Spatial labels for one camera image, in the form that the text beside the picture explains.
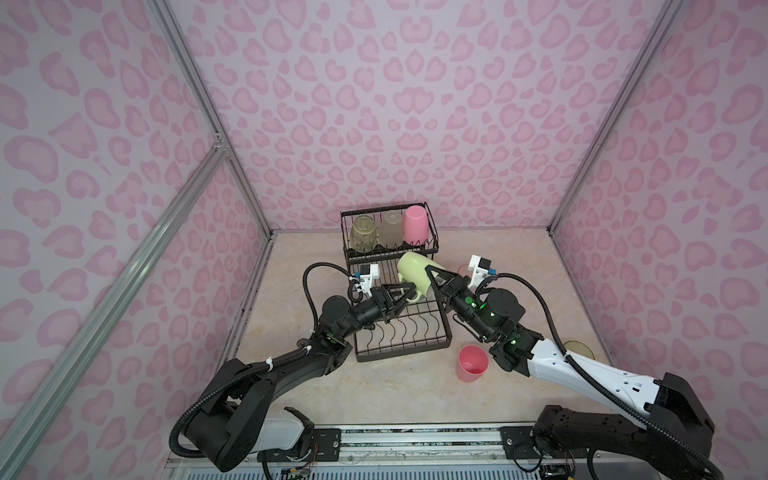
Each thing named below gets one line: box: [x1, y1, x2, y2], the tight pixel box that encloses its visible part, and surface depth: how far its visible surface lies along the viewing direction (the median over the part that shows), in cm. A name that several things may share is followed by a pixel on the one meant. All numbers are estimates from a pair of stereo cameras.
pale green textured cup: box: [378, 211, 404, 248], surface depth 87 cm
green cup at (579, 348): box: [563, 340, 595, 360], surface depth 83 cm
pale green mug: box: [397, 252, 444, 303], surface depth 74 cm
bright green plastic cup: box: [350, 215, 377, 253], surface depth 86 cm
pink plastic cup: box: [403, 205, 430, 244], surface depth 87 cm
